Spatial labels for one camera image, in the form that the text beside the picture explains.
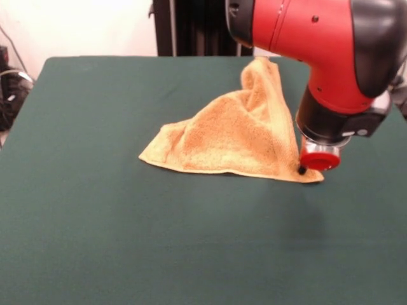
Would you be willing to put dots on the black equipment pile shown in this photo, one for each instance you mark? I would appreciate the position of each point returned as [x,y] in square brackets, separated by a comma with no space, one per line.
[12,98]

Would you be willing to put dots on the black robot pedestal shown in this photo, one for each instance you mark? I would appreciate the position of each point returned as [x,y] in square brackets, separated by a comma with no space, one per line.
[190,28]

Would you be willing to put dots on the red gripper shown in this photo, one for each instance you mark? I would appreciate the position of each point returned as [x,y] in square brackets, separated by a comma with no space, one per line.
[319,162]

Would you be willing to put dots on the black floor device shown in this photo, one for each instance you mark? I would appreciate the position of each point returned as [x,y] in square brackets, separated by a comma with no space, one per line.
[401,101]

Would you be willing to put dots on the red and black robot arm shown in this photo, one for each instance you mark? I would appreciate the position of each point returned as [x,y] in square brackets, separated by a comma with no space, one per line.
[318,41]

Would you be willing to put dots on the tan terry towel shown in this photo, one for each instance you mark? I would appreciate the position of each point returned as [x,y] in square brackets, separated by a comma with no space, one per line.
[235,139]

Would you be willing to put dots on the dark green table cloth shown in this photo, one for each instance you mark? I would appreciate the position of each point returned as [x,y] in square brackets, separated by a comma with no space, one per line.
[127,222]

